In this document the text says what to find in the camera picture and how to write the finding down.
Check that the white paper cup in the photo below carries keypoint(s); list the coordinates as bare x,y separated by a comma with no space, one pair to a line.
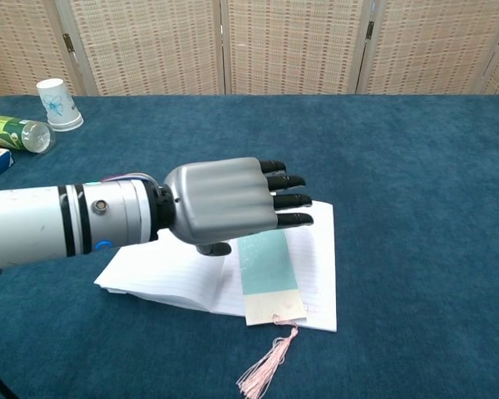
58,106

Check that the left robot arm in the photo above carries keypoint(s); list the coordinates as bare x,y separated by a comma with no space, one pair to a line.
37,224

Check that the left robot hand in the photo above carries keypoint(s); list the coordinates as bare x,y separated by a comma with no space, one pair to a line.
220,199

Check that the green label plastic bottle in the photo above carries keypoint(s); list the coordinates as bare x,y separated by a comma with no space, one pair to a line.
12,133

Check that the bamboo folding screen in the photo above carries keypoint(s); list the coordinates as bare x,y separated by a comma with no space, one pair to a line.
295,45

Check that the dark blue table cloth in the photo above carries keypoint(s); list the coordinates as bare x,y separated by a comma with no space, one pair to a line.
399,208

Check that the open white lined notebook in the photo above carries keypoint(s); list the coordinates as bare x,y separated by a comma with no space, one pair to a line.
316,257

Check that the teal bookmark with pink tassel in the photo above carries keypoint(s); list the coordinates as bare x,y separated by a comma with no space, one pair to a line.
266,270

